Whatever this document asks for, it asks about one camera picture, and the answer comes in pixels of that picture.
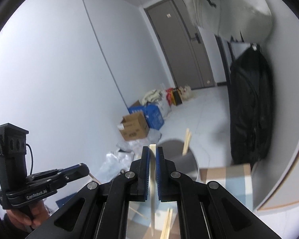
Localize person's left hand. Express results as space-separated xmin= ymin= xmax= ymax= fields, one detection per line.
xmin=6 ymin=201 xmax=49 ymax=231

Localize clear plastic bags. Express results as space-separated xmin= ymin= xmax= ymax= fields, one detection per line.
xmin=90 ymin=128 xmax=161 ymax=183

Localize grey divided utensil holder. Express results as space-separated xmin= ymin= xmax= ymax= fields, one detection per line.
xmin=158 ymin=139 xmax=200 ymax=181

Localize navy Jordan shoe box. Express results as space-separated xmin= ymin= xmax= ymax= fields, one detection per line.
xmin=55 ymin=193 xmax=76 ymax=208

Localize wooden chopstick in pile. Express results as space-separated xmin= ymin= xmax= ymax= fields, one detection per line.
xmin=160 ymin=208 xmax=173 ymax=239

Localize brown cardboard box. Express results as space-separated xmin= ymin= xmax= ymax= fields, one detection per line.
xmin=117 ymin=112 xmax=149 ymax=141

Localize blue cardboard box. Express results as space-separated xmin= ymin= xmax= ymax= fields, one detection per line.
xmin=128 ymin=101 xmax=164 ymax=130

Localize red and black bag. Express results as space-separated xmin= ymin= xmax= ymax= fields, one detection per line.
xmin=166 ymin=88 xmax=182 ymax=106

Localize white fabric bag pile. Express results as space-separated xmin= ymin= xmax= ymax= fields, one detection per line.
xmin=141 ymin=90 xmax=171 ymax=119

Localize cream tote bag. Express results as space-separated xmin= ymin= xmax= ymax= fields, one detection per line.
xmin=179 ymin=85 xmax=193 ymax=100

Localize black backpack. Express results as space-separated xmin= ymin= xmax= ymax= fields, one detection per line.
xmin=229 ymin=44 xmax=274 ymax=166

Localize grey door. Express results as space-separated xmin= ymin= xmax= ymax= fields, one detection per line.
xmin=145 ymin=0 xmax=215 ymax=90

